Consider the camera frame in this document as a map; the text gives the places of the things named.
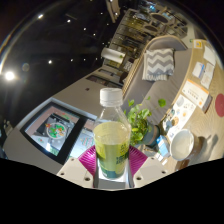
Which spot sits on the group of round-backed chairs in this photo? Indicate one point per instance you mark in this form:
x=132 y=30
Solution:
x=160 y=18

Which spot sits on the grey wood-framed sofa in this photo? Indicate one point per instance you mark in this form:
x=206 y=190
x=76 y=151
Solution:
x=170 y=86

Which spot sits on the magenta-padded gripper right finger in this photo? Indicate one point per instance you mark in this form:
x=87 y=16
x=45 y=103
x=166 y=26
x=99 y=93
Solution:
x=150 y=171

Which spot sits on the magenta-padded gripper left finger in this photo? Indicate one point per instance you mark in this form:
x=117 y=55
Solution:
x=75 y=171

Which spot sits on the yellow square sticker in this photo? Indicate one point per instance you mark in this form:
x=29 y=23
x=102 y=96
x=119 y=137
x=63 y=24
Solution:
x=198 y=44

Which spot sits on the flat round red coaster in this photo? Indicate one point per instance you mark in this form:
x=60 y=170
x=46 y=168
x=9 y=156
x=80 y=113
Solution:
x=220 y=105

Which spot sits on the orange-edged white booklet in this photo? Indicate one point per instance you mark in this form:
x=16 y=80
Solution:
x=196 y=93

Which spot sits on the tan ceramic mug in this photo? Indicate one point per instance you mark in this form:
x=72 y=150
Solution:
x=181 y=145

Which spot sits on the ceiling spotlights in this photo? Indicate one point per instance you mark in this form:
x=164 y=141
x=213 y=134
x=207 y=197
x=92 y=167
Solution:
x=10 y=76

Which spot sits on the green-labelled clear drink bottle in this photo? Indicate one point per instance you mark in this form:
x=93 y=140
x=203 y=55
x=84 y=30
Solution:
x=111 y=146

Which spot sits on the small blue box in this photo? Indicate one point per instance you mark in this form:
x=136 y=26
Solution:
x=163 y=146

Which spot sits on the window with festive decorations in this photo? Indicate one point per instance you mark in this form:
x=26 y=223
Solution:
x=56 y=131

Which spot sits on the blue white leaflet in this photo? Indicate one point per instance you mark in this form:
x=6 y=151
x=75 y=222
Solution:
x=203 y=74

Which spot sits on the white napkin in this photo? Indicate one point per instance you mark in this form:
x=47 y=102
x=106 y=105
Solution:
x=210 y=55

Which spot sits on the green potted plant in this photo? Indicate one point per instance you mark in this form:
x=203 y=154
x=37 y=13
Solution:
x=138 y=123

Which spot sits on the illustrated paper leaflet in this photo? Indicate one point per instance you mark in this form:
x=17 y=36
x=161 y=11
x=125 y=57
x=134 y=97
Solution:
x=181 y=115

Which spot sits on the grey white chevron cushion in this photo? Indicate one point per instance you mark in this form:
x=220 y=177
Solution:
x=159 y=65

